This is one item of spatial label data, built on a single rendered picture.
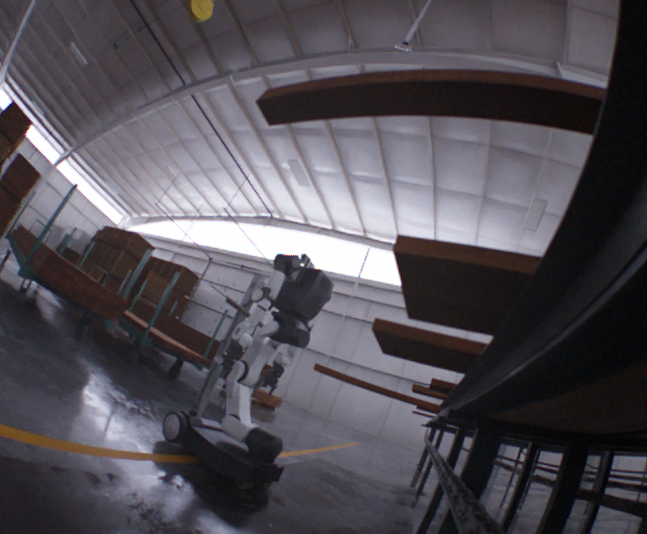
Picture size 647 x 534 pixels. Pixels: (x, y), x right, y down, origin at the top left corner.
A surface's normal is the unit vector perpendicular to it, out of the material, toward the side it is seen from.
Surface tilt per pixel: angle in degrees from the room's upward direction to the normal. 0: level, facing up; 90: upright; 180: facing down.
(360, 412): 92
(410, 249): 90
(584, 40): 170
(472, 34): 178
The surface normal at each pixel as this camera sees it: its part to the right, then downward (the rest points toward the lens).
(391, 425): -0.36, -0.48
